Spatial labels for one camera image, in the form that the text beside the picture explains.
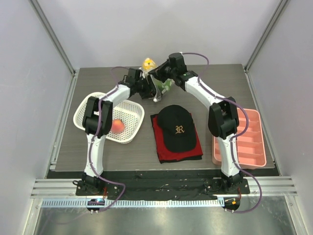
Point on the clear zip top bag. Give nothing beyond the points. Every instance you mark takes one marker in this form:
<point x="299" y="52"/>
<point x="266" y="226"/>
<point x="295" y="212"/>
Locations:
<point x="158" y="95"/>

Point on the left aluminium frame post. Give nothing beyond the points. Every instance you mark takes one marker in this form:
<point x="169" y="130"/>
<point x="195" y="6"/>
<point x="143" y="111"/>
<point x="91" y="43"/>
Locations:
<point x="53" y="37"/>

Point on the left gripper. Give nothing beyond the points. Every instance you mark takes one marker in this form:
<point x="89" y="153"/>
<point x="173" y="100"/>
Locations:
<point x="149" y="91"/>

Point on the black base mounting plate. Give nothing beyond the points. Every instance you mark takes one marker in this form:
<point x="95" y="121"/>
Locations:
<point x="197" y="184"/>

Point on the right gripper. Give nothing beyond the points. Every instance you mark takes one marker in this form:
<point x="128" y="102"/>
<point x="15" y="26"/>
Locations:
<point x="158" y="71"/>

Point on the pink divided organizer tray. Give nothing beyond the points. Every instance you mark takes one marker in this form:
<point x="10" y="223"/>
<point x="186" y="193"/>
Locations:
<point x="250" y="145"/>

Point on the white slotted cable duct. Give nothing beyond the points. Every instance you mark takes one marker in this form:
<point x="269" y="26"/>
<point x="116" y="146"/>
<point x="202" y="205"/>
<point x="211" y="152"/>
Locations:
<point x="92" y="203"/>

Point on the fake red peach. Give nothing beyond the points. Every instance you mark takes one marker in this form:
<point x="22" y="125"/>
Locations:
<point x="117" y="126"/>

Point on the aluminium front rail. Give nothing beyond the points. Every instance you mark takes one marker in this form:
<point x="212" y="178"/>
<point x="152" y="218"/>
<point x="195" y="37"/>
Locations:
<point x="64" y="188"/>

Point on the fake green cabbage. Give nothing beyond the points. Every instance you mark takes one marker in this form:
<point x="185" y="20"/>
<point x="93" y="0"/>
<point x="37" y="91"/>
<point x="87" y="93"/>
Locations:
<point x="164" y="87"/>

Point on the aluminium frame post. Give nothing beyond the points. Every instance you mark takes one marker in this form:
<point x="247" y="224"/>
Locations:
<point x="53" y="37"/>
<point x="280" y="8"/>

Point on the black baseball cap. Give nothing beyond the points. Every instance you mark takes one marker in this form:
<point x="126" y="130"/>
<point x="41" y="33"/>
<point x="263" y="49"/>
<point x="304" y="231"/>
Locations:
<point x="178" y="129"/>

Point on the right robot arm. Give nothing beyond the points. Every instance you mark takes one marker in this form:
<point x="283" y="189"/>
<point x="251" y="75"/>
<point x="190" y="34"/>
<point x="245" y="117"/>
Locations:
<point x="223" y="119"/>

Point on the red folded cloth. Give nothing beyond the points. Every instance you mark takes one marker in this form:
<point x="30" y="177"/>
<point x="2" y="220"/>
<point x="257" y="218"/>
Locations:
<point x="159" y="139"/>

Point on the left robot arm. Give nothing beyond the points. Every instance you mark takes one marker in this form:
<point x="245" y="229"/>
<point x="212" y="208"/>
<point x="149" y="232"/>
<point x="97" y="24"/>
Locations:
<point x="97" y="122"/>

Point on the fake orange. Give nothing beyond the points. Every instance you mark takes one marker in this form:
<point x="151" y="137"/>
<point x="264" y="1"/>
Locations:
<point x="148" y="64"/>

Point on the right aluminium frame post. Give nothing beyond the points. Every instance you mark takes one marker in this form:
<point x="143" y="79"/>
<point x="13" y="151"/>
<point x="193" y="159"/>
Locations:
<point x="280" y="8"/>

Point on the white perforated plastic basket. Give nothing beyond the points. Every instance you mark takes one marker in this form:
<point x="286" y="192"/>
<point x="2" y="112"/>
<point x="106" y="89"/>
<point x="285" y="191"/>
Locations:
<point x="129" y="112"/>

